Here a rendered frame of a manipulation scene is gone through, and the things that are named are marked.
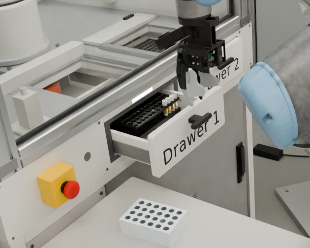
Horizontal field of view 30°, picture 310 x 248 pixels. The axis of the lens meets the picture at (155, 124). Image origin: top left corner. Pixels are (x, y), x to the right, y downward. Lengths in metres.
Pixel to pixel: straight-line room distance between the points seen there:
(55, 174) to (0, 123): 0.17
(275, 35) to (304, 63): 2.46
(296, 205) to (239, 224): 1.28
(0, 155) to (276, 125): 0.60
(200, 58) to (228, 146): 0.71
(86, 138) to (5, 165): 0.23
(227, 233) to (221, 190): 0.71
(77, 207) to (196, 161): 0.50
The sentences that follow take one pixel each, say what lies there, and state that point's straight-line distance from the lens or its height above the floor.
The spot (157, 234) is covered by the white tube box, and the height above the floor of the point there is 0.79.
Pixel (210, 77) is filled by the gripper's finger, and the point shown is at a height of 1.01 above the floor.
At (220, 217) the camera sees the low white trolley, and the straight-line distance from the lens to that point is 1.29.
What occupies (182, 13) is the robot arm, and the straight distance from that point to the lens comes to 1.23.
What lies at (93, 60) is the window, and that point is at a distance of 1.32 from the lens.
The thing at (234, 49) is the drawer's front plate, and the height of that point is 0.91.
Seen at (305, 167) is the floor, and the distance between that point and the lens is 2.84.
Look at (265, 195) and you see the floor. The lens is 2.65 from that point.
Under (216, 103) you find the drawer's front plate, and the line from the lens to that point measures 1.47.
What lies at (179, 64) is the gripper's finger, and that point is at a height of 1.07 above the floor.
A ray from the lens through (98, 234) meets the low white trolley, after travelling 1.29.
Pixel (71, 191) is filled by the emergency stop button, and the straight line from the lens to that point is 1.23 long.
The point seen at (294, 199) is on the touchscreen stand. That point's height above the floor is 0.03.
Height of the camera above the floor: 1.56
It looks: 28 degrees down
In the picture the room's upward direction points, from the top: 7 degrees counter-clockwise
